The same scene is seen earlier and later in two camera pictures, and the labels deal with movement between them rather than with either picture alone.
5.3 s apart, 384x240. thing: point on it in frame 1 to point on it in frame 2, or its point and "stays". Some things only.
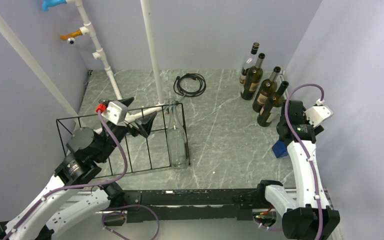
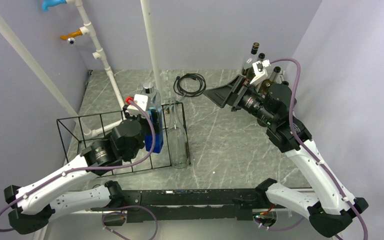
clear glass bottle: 177,139 stays
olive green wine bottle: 268,88 stays
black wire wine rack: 157,138 stays
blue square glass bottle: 280,149 to 154,138
